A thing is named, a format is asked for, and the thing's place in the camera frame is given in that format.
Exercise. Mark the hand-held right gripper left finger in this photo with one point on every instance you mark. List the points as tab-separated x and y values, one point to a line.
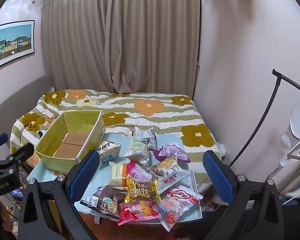
86	172

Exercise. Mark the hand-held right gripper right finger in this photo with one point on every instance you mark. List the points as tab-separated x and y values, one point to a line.
218	177

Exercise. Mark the dark purple snack packet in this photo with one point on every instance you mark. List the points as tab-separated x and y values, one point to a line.
105	200

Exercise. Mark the green cardboard box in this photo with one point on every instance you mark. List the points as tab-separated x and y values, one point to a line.
52	135

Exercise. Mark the grey potato chip packet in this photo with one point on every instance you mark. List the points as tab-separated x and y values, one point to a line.
170	175

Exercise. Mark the gold snack packet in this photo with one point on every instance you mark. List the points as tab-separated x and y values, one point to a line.
140	188

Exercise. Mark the red pink snack packet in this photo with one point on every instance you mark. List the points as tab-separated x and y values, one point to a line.
135	211

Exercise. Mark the colourful carton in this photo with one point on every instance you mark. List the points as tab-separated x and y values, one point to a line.
17	192

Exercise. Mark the pale yellow snack packet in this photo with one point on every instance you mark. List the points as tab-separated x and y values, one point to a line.
117	175

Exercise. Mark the white and blue snack packet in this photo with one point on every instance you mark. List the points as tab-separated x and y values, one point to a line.
109	151

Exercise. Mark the pale green snack packet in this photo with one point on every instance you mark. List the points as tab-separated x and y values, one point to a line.
137	147

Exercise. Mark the light blue snack packet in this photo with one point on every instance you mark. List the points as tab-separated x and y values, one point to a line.
168	212

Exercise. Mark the grey and white snack packet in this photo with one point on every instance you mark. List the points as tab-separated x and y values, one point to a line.
146	135

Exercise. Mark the green striped floral blanket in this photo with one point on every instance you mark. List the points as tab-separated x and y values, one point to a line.
152	110

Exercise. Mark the black curved stand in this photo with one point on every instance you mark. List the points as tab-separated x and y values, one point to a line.
276	73

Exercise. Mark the beige curtain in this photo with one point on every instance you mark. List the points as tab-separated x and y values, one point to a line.
115	30

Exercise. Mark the framed wall poster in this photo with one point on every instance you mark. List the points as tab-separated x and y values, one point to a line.
13	42

